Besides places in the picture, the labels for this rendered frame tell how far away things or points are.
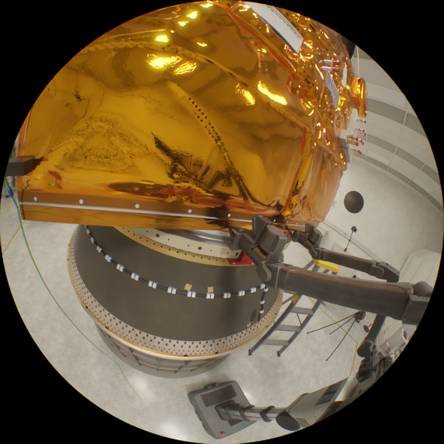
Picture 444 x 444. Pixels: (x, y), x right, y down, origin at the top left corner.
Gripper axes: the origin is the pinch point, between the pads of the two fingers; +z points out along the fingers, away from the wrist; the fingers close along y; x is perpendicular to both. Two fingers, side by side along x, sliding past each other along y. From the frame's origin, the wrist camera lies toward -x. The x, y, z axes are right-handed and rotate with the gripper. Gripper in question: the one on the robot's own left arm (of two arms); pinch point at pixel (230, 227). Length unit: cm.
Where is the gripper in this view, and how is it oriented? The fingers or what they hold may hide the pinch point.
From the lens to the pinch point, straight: 55.0
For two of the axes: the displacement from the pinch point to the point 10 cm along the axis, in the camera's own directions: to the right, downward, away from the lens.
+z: -5.2, -5.0, 7.0
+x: -3.5, 8.7, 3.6
